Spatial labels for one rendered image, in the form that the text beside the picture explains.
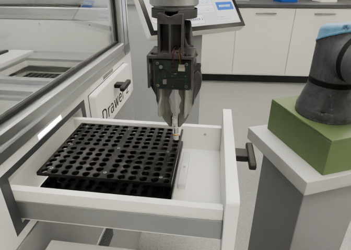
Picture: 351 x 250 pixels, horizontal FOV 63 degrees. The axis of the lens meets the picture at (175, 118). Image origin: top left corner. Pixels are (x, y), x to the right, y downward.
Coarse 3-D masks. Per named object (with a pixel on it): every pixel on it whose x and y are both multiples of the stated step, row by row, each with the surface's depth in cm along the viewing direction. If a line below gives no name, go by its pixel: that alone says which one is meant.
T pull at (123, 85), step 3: (126, 81) 83; (129, 81) 83; (114, 84) 81; (117, 84) 81; (120, 84) 81; (123, 84) 80; (126, 84) 81; (129, 84) 83; (114, 87) 81; (117, 87) 81; (120, 87) 79; (123, 87) 79; (126, 87) 81; (120, 90) 79; (123, 90) 79
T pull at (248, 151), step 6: (246, 144) 52; (252, 144) 52; (240, 150) 51; (246, 150) 51; (252, 150) 50; (240, 156) 49; (246, 156) 49; (252, 156) 49; (252, 162) 47; (252, 168) 47
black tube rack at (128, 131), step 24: (72, 144) 54; (96, 144) 55; (120, 144) 54; (144, 144) 55; (168, 144) 54; (48, 168) 48; (72, 168) 48; (96, 168) 48; (120, 168) 48; (144, 168) 48; (120, 192) 47; (144, 192) 47; (168, 192) 47
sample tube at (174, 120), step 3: (174, 117) 54; (177, 117) 54; (174, 120) 54; (177, 120) 54; (174, 123) 54; (177, 123) 54; (174, 126) 54; (177, 126) 55; (174, 129) 55; (177, 129) 55; (174, 132) 55; (177, 132) 55; (174, 135) 55; (177, 135) 55; (174, 138) 56; (177, 138) 56
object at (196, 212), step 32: (64, 128) 62; (192, 128) 62; (32, 160) 51; (192, 160) 61; (32, 192) 44; (64, 192) 43; (96, 192) 43; (192, 192) 52; (96, 224) 44; (128, 224) 44; (160, 224) 43; (192, 224) 42
